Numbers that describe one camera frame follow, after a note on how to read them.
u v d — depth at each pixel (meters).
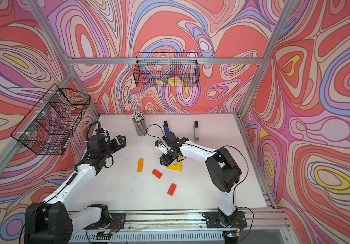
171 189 0.83
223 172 0.49
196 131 1.07
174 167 0.91
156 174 0.90
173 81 0.91
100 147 0.65
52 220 0.39
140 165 0.91
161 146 0.81
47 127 0.74
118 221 0.72
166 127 1.08
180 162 0.76
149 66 0.93
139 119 0.93
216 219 0.73
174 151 0.67
